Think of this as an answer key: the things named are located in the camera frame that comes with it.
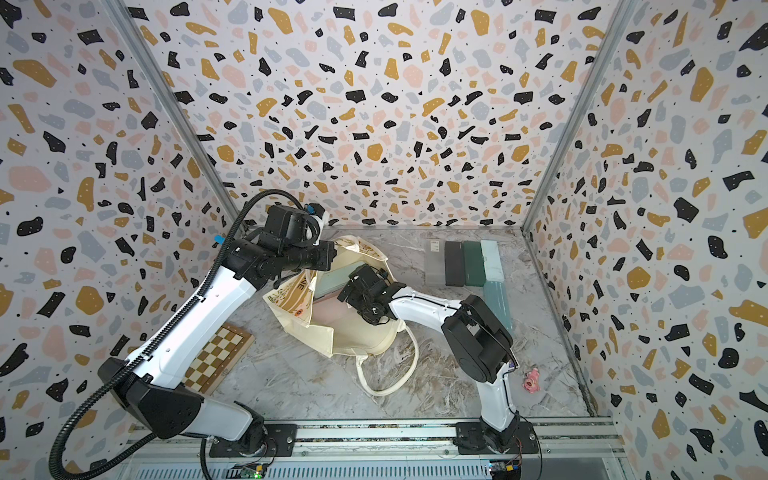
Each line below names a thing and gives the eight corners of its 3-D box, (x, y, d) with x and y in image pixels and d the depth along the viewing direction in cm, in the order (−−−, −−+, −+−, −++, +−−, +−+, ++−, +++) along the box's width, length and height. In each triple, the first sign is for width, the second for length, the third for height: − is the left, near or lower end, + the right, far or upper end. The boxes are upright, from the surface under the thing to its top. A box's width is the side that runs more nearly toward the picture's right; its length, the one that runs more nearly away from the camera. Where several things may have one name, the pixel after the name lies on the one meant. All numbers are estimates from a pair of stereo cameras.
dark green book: (464, 285, 107) (466, 280, 105) (463, 245, 120) (464, 240, 118) (484, 287, 107) (486, 282, 105) (481, 246, 120) (482, 241, 117)
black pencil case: (445, 285, 107) (446, 281, 105) (445, 245, 120) (446, 240, 117) (464, 287, 107) (465, 282, 105) (462, 246, 119) (463, 241, 117)
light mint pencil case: (487, 282, 108) (489, 277, 106) (479, 245, 120) (480, 240, 118) (504, 282, 108) (507, 277, 106) (495, 245, 120) (496, 240, 118)
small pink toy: (522, 388, 84) (525, 385, 82) (527, 368, 88) (530, 365, 86) (535, 395, 83) (538, 392, 81) (539, 374, 87) (543, 371, 85)
